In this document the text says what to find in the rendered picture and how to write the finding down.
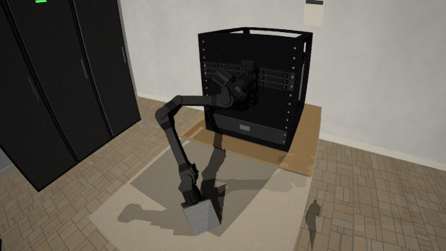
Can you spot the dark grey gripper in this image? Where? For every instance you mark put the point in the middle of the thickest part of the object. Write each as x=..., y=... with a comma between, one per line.
x=248, y=77

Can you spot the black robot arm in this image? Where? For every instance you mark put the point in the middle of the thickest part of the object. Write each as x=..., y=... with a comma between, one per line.
x=165, y=117

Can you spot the light brown wooden board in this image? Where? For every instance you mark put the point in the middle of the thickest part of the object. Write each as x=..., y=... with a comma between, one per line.
x=300, y=157

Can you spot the black server rack frame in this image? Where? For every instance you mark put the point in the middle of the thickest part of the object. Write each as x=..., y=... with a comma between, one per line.
x=269, y=119

